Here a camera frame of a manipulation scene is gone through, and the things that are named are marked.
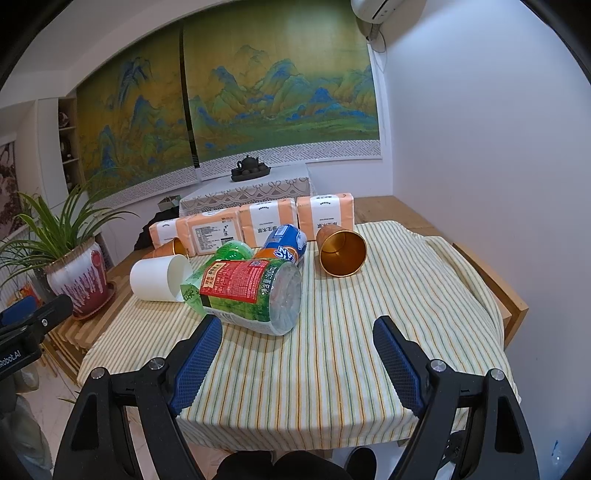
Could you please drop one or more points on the striped green yellow tablecloth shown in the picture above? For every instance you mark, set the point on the striped green yellow tablecloth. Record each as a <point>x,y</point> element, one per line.
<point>323,385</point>

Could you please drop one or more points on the small brown paper cup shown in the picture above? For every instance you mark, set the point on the small brown paper cup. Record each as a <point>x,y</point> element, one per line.
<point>172,247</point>

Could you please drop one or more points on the black teapot set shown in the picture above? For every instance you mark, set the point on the black teapot set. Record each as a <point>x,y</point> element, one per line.
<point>249,168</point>

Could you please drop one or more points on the orange tissue pack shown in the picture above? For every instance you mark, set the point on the orange tissue pack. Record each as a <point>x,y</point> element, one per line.
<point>314,212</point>
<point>259,219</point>
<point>164,231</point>

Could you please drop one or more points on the brown gold paper cup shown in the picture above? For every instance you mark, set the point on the brown gold paper cup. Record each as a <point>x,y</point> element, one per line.
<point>341,252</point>

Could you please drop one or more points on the orange tissue pack far left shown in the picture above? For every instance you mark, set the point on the orange tissue pack far left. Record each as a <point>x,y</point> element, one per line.
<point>164,231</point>

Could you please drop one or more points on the orange tissue pack centre right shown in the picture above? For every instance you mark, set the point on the orange tissue pack centre right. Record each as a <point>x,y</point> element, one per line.
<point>259,219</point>

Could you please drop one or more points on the white air conditioner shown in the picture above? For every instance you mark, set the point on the white air conditioner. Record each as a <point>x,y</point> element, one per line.
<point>378,12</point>

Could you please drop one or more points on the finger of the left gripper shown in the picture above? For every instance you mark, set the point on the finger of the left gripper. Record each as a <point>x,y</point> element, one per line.
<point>24,326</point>

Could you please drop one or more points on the wooden wall shelf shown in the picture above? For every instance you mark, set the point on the wooden wall shelf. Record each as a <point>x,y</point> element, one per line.
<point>69,142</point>

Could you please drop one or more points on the clear bottle red green label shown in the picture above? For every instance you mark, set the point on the clear bottle red green label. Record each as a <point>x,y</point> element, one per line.
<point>259,294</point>

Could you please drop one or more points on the blue orange soda bottle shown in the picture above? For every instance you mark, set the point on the blue orange soda bottle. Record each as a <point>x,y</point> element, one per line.
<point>286,242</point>

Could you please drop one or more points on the red white ceramic pot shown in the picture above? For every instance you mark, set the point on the red white ceramic pot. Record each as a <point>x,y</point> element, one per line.
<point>81,275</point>

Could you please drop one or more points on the white paper cup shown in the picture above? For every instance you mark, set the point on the white paper cup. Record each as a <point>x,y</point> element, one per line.
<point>158,279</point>

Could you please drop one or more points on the orange tissue pack far right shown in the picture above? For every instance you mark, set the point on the orange tissue pack far right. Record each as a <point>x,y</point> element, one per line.
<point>314,212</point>

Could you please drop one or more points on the green potted plant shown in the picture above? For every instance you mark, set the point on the green potted plant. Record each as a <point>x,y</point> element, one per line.
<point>53,236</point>

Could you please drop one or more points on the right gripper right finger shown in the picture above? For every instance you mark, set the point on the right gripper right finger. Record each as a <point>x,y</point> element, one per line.
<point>472,421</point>

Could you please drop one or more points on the orange tissue pack barcode label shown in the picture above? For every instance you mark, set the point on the orange tissue pack barcode label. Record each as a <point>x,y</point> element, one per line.
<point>210,230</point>

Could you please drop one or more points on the green plastic bottle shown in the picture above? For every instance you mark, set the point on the green plastic bottle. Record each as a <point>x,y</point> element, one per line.
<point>231,250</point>

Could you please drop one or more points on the green landscape wall painting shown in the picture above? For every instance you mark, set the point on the green landscape wall painting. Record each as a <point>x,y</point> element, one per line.
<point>282,80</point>

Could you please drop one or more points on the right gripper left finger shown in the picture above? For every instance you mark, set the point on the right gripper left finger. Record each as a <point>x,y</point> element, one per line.
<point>97,443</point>

